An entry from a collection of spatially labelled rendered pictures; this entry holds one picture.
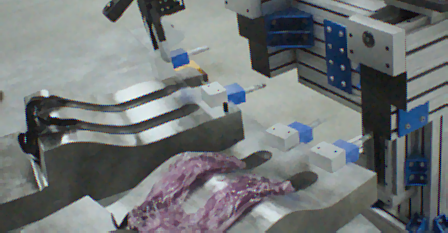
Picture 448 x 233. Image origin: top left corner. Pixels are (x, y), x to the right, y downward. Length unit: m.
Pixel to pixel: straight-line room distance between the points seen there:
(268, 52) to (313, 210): 0.79
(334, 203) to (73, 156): 0.46
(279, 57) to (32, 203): 0.82
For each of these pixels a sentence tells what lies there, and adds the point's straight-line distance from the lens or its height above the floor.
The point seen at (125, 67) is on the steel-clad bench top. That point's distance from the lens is 1.74.
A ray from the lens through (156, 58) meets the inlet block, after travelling 1.36.
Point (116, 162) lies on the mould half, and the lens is 1.18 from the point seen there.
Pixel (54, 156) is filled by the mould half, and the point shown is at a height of 0.92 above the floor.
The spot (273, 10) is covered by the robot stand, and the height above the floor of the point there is 0.91.
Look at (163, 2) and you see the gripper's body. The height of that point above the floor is 1.06.
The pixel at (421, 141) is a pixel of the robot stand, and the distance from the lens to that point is 1.81.
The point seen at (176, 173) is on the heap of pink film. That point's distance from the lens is 1.02.
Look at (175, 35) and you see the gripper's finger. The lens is 1.35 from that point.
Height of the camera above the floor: 1.46
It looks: 27 degrees down
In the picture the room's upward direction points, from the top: 8 degrees counter-clockwise
